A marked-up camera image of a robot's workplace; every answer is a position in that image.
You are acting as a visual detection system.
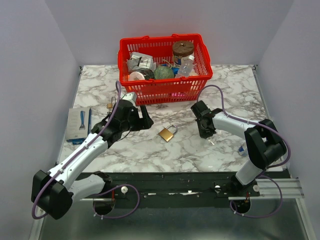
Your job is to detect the small brass padlock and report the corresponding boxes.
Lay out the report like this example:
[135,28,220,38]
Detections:
[106,96,117,110]

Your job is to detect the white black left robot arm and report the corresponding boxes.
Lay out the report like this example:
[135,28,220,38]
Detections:
[31,98,154,220]

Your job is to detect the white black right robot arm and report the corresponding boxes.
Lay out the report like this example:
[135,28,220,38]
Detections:
[190,100,288,196]

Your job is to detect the large brass padlock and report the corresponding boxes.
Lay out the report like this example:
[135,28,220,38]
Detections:
[158,124,178,142]

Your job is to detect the red bull can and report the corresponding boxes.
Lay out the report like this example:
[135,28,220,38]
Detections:
[238,143,248,157]

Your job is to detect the red plastic shopping basket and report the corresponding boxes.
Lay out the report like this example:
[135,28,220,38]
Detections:
[117,33,213,105]

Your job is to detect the black tape roll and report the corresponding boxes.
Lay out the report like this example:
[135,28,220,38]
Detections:
[128,68,155,81]

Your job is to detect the green glitter ball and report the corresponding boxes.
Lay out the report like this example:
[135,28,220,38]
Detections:
[153,65,175,80]

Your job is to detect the blue razor package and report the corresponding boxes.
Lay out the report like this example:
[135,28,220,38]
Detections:
[65,107,92,145]

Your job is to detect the grey foil pouch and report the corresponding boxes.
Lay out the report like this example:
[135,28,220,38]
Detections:
[126,51,156,72]

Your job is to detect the clear plastic bottle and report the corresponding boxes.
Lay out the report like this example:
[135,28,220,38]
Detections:
[175,55,195,78]

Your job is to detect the jar with brown lid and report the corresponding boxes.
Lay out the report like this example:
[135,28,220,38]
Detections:
[172,40,195,68]

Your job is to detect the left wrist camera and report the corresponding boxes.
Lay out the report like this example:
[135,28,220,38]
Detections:
[120,92,137,106]

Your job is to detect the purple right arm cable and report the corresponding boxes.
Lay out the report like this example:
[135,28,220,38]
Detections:
[195,84,293,171]

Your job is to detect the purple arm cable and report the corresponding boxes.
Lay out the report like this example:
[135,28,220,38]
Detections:
[195,84,293,171]
[31,80,123,220]

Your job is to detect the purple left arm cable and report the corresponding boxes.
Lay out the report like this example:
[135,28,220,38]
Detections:
[31,80,123,220]

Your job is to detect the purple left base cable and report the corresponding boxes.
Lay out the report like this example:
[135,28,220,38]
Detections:
[92,184,141,221]

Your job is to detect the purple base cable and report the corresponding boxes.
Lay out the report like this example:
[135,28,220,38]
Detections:
[92,184,141,221]
[229,174,284,219]

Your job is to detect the black metal base rail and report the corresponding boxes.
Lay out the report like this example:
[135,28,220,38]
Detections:
[90,172,261,209]

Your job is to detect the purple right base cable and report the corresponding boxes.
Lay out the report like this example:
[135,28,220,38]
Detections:
[229,174,284,219]

